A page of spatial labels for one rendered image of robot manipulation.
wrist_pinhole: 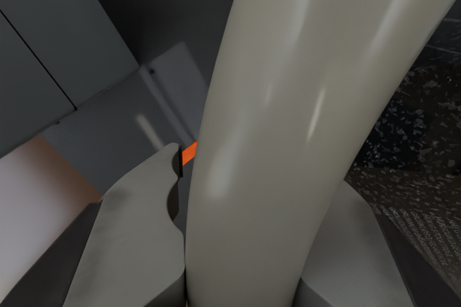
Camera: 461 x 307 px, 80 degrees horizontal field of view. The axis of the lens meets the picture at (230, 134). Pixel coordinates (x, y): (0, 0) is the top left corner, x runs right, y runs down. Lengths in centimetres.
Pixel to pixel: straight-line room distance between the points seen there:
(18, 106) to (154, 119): 59
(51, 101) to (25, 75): 6
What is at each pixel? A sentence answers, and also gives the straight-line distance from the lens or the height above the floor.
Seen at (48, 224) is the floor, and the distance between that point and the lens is 169.
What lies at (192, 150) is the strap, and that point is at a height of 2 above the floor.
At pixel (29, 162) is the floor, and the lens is 150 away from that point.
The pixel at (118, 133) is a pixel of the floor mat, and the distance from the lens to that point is 119.
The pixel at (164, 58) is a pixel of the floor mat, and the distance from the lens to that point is 102.
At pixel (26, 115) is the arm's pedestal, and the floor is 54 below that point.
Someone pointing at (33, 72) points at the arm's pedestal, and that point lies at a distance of 68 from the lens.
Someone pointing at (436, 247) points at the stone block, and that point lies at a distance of 49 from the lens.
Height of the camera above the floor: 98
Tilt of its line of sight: 64 degrees down
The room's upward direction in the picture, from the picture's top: 173 degrees counter-clockwise
